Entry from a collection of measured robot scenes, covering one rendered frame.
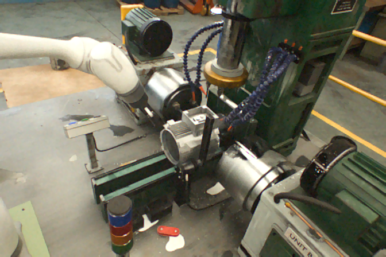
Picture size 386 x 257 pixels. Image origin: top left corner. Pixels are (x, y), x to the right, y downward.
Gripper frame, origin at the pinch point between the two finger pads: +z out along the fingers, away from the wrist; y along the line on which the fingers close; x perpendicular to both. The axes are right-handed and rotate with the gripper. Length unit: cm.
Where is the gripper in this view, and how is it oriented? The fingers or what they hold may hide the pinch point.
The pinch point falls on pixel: (158, 124)
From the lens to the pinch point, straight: 114.5
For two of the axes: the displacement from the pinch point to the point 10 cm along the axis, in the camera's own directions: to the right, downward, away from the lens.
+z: 3.1, 5.3, 7.9
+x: -7.6, 6.3, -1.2
